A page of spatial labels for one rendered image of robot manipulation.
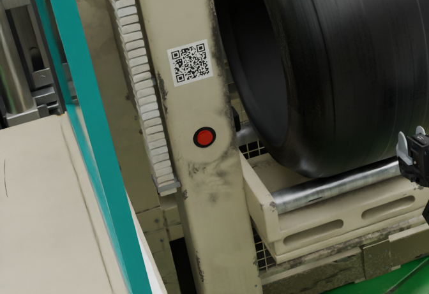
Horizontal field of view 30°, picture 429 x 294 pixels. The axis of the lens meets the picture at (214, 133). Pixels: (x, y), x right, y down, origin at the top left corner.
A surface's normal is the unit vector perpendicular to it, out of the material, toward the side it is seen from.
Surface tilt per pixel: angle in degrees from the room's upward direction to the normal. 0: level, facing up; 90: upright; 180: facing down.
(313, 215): 0
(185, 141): 90
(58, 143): 0
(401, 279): 0
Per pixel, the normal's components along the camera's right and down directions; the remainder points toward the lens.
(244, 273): 0.30, 0.45
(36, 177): -0.15, -0.84
